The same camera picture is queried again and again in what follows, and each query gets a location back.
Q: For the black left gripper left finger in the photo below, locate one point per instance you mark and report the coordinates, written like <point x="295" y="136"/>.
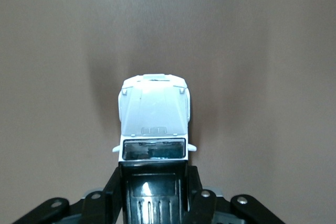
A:
<point x="113" y="197"/>

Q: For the white jeep toy black roof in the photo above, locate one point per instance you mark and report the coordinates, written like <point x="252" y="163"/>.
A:
<point x="155" y="108"/>

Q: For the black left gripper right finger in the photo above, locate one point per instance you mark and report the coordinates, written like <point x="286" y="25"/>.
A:
<point x="195" y="197"/>

